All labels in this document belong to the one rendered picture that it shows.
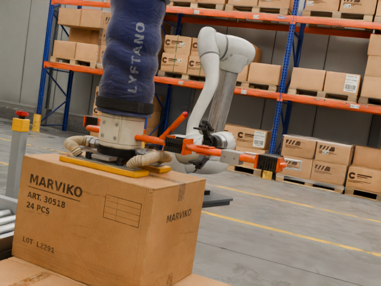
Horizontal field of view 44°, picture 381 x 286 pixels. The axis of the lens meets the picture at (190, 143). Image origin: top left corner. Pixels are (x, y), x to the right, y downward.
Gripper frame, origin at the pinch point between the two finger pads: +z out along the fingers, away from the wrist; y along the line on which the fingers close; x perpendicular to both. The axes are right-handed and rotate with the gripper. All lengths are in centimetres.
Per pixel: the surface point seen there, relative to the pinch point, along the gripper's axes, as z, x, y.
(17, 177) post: -30, 117, 41
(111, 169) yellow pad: 29.0, 18.6, 11.2
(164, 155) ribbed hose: 12.6, 6.8, 4.5
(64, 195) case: 35, 33, 23
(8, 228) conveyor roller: 9, 82, 53
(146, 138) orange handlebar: 17.4, 12.6, -0.9
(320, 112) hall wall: -826, 78, -24
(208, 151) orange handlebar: 17.3, -12.6, -0.8
